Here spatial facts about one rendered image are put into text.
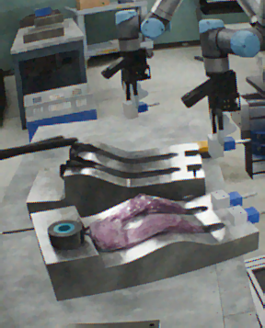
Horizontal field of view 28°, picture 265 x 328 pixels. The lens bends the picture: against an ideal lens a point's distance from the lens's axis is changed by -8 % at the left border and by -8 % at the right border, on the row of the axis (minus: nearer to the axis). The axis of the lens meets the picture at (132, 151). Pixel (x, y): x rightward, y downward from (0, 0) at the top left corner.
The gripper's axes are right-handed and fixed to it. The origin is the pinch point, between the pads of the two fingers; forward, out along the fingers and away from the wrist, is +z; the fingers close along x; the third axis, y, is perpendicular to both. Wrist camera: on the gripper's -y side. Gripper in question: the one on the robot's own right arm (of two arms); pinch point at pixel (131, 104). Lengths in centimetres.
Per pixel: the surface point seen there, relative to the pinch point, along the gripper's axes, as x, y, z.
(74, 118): 249, 52, 77
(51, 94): 289, 47, 63
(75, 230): -75, -47, 1
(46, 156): 11.3, -30.9, 15.0
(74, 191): -42, -37, 7
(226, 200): -71, -7, 8
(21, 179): -3.9, -45.0, 15.0
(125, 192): -48, -25, 8
